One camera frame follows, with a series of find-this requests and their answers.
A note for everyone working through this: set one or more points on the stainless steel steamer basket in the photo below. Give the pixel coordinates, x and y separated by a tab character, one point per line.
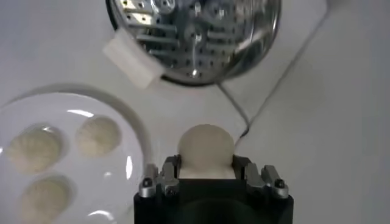
195	36

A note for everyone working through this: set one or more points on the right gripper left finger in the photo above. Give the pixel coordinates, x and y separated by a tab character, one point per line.
158	181

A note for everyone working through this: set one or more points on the white steamed baozi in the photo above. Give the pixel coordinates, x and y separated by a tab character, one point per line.
98	136
45	199
34	149
205	149

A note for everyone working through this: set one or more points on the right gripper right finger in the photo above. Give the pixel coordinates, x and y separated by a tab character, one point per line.
265	181

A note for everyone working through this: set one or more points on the white round plate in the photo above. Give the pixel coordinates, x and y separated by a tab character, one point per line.
91	182

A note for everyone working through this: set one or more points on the white electric cooker pot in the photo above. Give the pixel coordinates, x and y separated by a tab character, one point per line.
186	83

